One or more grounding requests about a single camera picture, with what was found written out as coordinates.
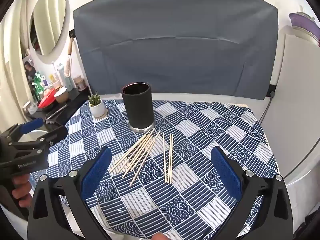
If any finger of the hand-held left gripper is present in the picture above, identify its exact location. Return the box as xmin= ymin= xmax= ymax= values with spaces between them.
xmin=10 ymin=126 xmax=68 ymax=153
xmin=0 ymin=117 xmax=45 ymax=144

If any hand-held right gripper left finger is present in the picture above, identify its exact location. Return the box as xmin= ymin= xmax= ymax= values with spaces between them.
xmin=27 ymin=146 xmax=113 ymax=240

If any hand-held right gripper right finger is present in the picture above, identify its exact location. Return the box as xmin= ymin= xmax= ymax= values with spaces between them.
xmin=211 ymin=145 xmax=294 ymax=240

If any pile of wooden chopsticks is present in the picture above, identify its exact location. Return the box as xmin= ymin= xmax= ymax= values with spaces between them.
xmin=110 ymin=129 xmax=174 ymax=187

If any black cylindrical utensil holder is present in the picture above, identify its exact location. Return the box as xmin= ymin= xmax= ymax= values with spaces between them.
xmin=122 ymin=82 xmax=156 ymax=132

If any person's left hand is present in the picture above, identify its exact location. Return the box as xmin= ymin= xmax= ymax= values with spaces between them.
xmin=11 ymin=175 xmax=32 ymax=202

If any red lidded dish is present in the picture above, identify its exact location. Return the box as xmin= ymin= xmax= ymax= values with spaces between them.
xmin=37 ymin=88 xmax=57 ymax=109

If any beige cup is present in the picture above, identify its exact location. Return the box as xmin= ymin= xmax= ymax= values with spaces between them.
xmin=54 ymin=87 xmax=69 ymax=103

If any green bottle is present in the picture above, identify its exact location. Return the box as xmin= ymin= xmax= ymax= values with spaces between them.
xmin=34 ymin=72 xmax=45 ymax=100

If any blue white patterned tablecloth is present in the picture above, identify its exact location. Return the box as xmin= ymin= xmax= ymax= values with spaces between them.
xmin=30 ymin=99 xmax=280 ymax=240

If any potted cactus in white pot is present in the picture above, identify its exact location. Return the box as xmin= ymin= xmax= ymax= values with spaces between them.
xmin=89 ymin=91 xmax=107 ymax=117

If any pink glass jar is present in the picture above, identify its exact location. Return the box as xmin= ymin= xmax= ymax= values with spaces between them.
xmin=74 ymin=75 xmax=87 ymax=91

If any printed photo card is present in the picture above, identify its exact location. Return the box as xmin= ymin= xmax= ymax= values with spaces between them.
xmin=22 ymin=56 xmax=37 ymax=85

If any white bottle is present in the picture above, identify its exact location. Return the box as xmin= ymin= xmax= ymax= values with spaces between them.
xmin=56 ymin=62 xmax=65 ymax=81

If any cream curtain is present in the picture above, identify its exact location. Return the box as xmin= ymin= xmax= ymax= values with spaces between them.
xmin=0 ymin=0 xmax=38 ymax=135

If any white cabinet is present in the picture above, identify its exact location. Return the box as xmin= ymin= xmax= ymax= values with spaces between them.
xmin=260 ymin=32 xmax=320 ymax=230

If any grey fabric headboard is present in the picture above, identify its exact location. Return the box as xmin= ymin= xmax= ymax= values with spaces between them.
xmin=73 ymin=0 xmax=278 ymax=100

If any purple lidded container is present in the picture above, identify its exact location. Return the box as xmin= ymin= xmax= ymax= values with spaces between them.
xmin=289 ymin=11 xmax=320 ymax=47

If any wooden handled hairbrush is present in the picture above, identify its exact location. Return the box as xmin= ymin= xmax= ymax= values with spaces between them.
xmin=64 ymin=37 xmax=74 ymax=78

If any black cable with plug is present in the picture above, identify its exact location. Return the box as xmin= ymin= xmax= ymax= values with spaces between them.
xmin=259 ymin=84 xmax=276 ymax=123

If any round wall mirror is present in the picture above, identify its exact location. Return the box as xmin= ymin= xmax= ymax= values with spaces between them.
xmin=29 ymin=0 xmax=69 ymax=57

